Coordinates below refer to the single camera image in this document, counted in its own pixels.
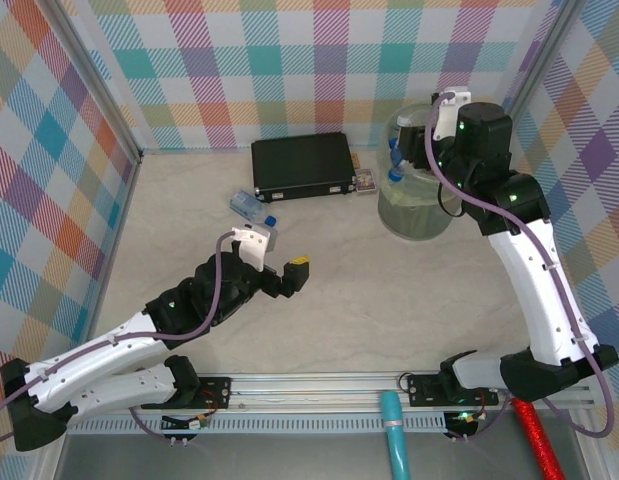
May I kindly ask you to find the translucent grey waste bin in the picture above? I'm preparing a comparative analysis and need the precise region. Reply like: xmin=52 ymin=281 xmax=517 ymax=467
xmin=377 ymin=102 xmax=463 ymax=242

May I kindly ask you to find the clear bottle light blue label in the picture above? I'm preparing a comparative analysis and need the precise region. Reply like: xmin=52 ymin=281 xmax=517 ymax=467
xmin=229 ymin=189 xmax=279 ymax=227

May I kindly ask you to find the black hard case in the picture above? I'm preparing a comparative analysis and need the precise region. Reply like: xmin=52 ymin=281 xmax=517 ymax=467
xmin=250 ymin=132 xmax=355 ymax=204

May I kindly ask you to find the colourful card box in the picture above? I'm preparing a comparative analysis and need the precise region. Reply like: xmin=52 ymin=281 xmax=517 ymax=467
xmin=355 ymin=168 xmax=379 ymax=195

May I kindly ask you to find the grey metal lower shelf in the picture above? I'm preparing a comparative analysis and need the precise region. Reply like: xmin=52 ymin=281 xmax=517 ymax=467
xmin=53 ymin=430 xmax=590 ymax=480

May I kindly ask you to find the teal tube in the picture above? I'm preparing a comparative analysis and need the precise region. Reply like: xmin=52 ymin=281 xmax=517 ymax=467
xmin=380 ymin=391 xmax=413 ymax=480

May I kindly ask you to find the red glitter tube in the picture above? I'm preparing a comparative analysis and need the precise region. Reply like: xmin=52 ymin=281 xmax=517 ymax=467
xmin=511 ymin=397 xmax=565 ymax=480

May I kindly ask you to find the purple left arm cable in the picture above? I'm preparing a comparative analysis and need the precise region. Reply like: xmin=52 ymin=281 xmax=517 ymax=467
xmin=0 ymin=232 xmax=240 ymax=449

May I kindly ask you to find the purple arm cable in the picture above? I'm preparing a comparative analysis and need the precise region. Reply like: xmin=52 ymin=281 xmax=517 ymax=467
xmin=0 ymin=232 xmax=240 ymax=449
xmin=424 ymin=92 xmax=616 ymax=441

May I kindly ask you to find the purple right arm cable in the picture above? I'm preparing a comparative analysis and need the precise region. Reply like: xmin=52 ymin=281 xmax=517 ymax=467
xmin=424 ymin=92 xmax=616 ymax=441

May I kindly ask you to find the thin black cable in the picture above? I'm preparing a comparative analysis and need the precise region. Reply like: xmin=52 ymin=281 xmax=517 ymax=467
xmin=437 ymin=167 xmax=466 ymax=217

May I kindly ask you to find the aluminium frame post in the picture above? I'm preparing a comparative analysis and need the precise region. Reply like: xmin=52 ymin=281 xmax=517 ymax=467
xmin=492 ymin=0 xmax=586 ymax=142
xmin=51 ymin=0 xmax=144 ymax=165

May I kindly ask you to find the aluminium front rail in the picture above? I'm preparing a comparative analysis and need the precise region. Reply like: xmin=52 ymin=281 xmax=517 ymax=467
xmin=43 ymin=370 xmax=598 ymax=417

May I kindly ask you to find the slotted grey cable duct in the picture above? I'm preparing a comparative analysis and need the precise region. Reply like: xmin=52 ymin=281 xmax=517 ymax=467
xmin=68 ymin=412 xmax=449 ymax=435

